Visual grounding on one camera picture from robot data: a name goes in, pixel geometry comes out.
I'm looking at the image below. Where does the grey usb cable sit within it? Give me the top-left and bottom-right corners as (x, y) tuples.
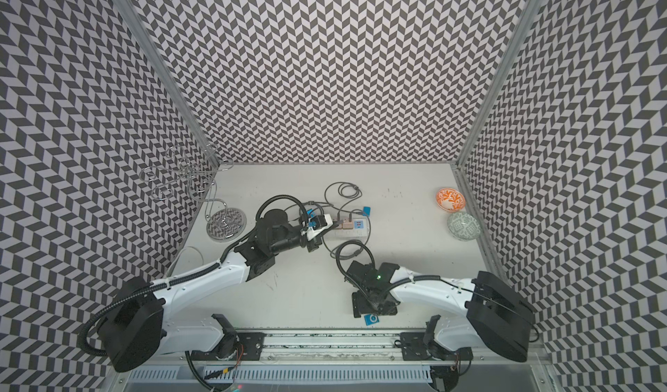
(321, 219), (372, 261)
(324, 181), (366, 218)

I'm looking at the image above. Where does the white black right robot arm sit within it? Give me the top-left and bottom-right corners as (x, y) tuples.
(333, 240), (536, 362)

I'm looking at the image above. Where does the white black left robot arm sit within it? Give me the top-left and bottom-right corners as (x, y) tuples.
(76, 194), (336, 373)

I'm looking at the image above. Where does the white multicolour power strip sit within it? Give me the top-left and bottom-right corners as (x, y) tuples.
(330, 217), (370, 240)

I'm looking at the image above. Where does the green patterned bowl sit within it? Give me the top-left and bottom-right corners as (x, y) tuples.
(446, 211), (481, 241)

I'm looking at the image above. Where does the orange patterned bowl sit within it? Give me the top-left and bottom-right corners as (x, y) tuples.
(435, 187), (467, 213)

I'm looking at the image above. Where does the chrome wire jewelry stand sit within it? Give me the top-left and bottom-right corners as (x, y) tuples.
(138, 143), (247, 242)

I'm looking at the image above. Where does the thin white power strip cord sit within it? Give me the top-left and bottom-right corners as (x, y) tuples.
(165, 244), (205, 281)

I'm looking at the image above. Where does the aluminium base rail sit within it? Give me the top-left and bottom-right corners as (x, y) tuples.
(100, 330), (562, 391)

